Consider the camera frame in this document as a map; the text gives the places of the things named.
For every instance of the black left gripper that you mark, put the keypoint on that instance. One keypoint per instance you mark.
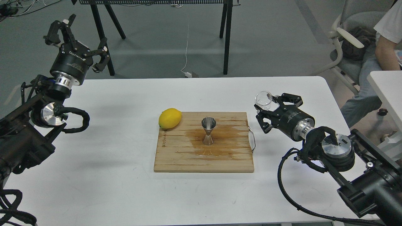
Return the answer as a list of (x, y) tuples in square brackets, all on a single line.
[(70, 64)]

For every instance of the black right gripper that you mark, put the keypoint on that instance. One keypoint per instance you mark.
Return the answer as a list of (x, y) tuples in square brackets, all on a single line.
[(287, 118)]

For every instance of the clear glass measuring cup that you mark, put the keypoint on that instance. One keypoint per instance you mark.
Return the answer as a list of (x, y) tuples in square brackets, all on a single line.
[(263, 99)]

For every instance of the steel double jigger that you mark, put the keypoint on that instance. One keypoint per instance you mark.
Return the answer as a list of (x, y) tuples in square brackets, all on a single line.
[(208, 124)]

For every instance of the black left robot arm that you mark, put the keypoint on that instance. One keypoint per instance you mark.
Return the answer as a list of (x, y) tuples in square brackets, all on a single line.
[(27, 133)]

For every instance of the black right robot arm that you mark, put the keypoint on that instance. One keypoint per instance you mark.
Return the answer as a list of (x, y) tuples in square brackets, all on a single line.
[(369, 180)]

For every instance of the wooden cutting board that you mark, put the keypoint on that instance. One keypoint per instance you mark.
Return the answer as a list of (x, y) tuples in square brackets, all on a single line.
[(181, 149)]

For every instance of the yellow lemon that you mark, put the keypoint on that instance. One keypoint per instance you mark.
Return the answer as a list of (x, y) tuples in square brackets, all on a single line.
[(170, 118)]

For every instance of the white side table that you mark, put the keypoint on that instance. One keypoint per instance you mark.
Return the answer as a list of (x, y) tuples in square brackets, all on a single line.
[(388, 86)]

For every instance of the seated person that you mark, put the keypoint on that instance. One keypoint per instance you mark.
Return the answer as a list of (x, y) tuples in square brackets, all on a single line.
[(384, 55)]

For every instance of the grey office chair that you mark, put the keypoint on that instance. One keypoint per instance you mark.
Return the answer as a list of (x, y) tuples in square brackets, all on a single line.
[(356, 14)]

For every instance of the black metal frame table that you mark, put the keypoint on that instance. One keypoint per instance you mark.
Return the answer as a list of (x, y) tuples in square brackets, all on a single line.
[(225, 25)]

